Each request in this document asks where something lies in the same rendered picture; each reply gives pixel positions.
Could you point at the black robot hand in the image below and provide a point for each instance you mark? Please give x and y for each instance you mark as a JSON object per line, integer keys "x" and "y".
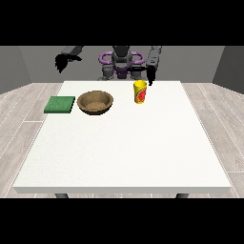
{"x": 62, "y": 61}
{"x": 148, "y": 70}

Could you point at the yellow cup with melon print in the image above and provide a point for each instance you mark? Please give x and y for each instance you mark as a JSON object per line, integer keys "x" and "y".
{"x": 140, "y": 92}

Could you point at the green square pad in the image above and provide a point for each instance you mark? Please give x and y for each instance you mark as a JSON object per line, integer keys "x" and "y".
{"x": 59, "y": 104}

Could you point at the brown wooden bowl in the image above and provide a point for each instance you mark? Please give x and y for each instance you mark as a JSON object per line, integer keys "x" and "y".
{"x": 95, "y": 102}

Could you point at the grey robot trunk purple rings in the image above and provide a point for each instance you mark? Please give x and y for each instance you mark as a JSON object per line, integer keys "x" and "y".
{"x": 120, "y": 60}

